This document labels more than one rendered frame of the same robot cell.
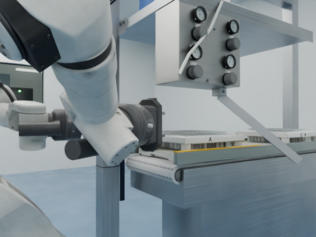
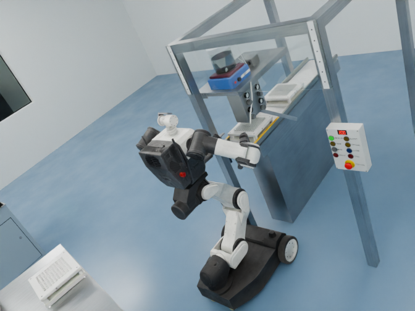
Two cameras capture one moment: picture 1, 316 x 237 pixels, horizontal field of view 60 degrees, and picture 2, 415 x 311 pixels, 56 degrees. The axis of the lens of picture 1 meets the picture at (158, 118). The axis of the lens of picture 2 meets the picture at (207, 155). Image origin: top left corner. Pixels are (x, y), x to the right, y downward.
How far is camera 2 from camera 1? 2.00 m
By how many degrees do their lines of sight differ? 29
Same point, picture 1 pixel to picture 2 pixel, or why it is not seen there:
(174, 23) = (239, 103)
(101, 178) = (221, 159)
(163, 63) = (239, 116)
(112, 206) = (229, 166)
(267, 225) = (292, 140)
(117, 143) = not seen: hidden behind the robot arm
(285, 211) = (297, 129)
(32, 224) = (225, 187)
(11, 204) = (222, 186)
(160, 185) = not seen: hidden behind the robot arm
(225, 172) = (271, 136)
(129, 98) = (99, 21)
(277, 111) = not seen: outside the picture
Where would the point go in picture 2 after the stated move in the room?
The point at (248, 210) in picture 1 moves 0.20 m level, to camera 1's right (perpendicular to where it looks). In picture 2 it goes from (283, 140) to (306, 129)
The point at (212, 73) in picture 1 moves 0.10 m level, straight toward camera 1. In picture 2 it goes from (257, 110) to (260, 116)
